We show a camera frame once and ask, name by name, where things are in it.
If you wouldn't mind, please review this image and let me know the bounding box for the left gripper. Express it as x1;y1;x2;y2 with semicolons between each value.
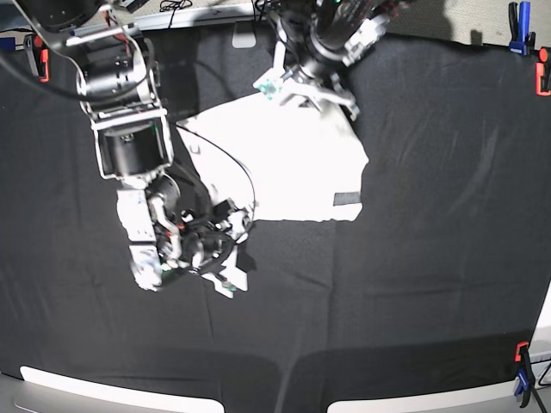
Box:
253;40;360;121

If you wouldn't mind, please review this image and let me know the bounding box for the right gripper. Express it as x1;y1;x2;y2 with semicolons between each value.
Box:
116;176;254;299

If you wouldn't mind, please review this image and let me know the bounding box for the white printed t-shirt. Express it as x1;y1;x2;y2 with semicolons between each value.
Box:
176;93;368;222

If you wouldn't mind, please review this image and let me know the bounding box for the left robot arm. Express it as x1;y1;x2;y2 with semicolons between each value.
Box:
253;1;408;120

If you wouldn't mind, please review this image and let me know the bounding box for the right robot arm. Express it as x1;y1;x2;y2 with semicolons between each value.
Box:
1;1;253;298

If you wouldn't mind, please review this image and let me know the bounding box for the silver monitor stand base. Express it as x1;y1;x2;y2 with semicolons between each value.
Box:
232;21;257;49

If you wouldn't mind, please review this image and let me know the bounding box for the black table cloth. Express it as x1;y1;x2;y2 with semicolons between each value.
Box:
1;34;550;412

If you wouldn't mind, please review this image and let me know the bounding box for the orange black clamp left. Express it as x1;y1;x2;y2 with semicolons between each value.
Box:
23;34;50;83

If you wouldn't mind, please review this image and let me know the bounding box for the blue clamp top right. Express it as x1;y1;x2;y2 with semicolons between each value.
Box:
508;1;536;56

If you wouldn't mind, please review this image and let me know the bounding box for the orange clamp top right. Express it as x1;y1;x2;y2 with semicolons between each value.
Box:
536;47;550;96

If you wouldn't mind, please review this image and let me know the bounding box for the orange blue clamp bottom right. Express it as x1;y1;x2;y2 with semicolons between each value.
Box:
514;341;535;409

